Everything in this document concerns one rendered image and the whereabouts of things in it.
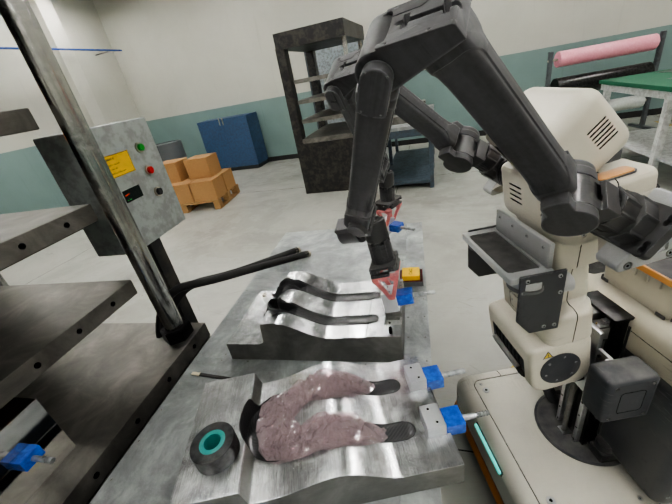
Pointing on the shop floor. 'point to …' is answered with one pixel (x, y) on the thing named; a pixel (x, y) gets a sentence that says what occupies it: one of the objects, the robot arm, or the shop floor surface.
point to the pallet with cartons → (201, 181)
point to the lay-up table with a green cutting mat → (657, 139)
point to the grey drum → (171, 150)
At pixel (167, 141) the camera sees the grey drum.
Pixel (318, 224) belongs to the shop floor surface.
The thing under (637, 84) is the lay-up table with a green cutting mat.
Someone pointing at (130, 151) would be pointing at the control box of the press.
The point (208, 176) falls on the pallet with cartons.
